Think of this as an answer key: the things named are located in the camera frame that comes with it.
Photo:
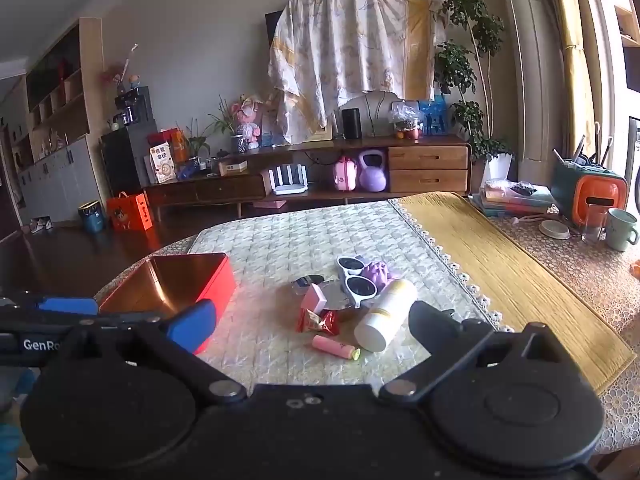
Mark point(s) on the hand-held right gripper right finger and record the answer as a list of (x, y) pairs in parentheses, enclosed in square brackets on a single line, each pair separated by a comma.
[(430, 322)]

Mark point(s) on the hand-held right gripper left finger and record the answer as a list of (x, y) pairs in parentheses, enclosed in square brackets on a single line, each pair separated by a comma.
[(192, 327)]

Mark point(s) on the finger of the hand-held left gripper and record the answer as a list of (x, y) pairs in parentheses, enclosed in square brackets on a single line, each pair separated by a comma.
[(65, 306)]

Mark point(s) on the white yellow bottle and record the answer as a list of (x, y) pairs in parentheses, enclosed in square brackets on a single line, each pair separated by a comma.
[(387, 312)]

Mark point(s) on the red metal tray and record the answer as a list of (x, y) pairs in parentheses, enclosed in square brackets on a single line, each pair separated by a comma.
[(165, 280)]

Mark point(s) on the purple spiky massage ball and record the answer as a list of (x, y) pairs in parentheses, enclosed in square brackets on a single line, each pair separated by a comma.
[(380, 272)]

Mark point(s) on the red snack packet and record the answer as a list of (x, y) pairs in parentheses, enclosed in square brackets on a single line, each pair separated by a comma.
[(306, 321), (330, 323)]

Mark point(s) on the pink highlighter pen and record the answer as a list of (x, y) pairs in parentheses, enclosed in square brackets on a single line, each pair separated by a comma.
[(332, 346)]

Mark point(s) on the small blue white jar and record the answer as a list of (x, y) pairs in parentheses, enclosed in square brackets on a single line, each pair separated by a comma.
[(307, 282)]

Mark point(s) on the pair of shoes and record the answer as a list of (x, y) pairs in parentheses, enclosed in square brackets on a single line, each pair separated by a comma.
[(40, 225)]

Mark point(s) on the teal bucket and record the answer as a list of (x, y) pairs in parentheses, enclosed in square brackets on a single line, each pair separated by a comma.
[(91, 217)]

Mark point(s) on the yellow woven table runner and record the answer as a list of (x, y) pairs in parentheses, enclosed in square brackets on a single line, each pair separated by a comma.
[(510, 270)]

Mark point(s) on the orange gift box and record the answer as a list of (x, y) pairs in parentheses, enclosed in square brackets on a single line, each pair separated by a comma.
[(127, 214)]

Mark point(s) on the cream quilted table mat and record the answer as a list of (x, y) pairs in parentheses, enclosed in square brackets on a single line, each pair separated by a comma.
[(280, 240)]

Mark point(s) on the pink bathroom scale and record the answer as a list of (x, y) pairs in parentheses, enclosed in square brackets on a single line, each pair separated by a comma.
[(269, 204)]

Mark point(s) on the stack of books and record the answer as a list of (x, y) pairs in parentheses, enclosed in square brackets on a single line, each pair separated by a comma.
[(515, 200)]

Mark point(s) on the wooden tv cabinet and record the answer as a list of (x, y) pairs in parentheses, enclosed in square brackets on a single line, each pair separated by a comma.
[(430, 167)]

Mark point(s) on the lace patterned tablecloth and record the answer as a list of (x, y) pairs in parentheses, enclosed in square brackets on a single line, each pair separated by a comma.
[(580, 275)]

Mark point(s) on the black fridge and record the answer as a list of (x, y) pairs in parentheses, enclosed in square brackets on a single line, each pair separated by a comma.
[(125, 160)]

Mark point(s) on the purple kettlebell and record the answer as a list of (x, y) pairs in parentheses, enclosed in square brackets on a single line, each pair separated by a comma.
[(372, 175)]

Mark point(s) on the white yellow small box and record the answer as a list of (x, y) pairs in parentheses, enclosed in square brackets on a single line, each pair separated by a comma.
[(233, 168)]

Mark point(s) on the printed cereal bag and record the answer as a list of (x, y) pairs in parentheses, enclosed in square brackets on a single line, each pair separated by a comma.
[(164, 162)]

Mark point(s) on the white planter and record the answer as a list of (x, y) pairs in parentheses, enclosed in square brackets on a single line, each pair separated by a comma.
[(497, 166)]

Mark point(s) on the pink toy case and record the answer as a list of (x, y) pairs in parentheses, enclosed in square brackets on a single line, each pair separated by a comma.
[(345, 174)]

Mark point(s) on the white router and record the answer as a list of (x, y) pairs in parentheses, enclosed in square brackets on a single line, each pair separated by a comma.
[(286, 182)]

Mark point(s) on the small green potted plant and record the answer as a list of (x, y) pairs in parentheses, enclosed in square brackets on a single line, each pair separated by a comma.
[(195, 142)]

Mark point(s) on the clear glass cup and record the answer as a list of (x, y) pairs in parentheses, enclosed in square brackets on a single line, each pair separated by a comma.
[(593, 225)]

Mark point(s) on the plant in patterned pot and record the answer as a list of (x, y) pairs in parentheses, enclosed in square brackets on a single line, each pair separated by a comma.
[(235, 141)]

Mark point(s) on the red gift bag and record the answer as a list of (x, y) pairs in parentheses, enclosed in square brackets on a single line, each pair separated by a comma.
[(170, 137)]

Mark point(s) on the clear plastic bag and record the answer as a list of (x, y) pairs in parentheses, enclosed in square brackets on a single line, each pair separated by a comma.
[(406, 120)]

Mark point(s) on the blue printed box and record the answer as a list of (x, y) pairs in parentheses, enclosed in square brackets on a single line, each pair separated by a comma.
[(436, 115)]

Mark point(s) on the coffee machine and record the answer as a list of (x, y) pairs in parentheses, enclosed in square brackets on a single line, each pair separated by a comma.
[(132, 107)]

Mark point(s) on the mint green mug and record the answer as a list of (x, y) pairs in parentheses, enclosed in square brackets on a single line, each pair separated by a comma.
[(620, 230)]

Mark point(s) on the teal orange utensil holder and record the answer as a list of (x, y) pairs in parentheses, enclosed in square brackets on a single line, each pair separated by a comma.
[(597, 192)]

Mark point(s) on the pink doll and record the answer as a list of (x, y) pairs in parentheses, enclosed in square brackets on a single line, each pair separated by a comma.
[(247, 122)]

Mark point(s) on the black cylinder speaker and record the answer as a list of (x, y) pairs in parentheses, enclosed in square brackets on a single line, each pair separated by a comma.
[(351, 123)]

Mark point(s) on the tall potted tree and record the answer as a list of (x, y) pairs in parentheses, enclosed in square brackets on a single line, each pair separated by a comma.
[(467, 60)]

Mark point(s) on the cream standing air conditioner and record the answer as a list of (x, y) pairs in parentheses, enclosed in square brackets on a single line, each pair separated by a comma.
[(532, 60)]

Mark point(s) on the floral cloth cover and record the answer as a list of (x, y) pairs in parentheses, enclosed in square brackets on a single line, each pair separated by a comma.
[(350, 45)]

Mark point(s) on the yellow curtain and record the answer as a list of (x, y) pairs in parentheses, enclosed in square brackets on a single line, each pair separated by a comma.
[(575, 60)]

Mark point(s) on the television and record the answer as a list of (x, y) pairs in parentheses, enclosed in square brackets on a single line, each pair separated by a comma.
[(272, 27)]

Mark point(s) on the wooden wall cabinet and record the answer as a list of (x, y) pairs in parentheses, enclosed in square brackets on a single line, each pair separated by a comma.
[(55, 125)]

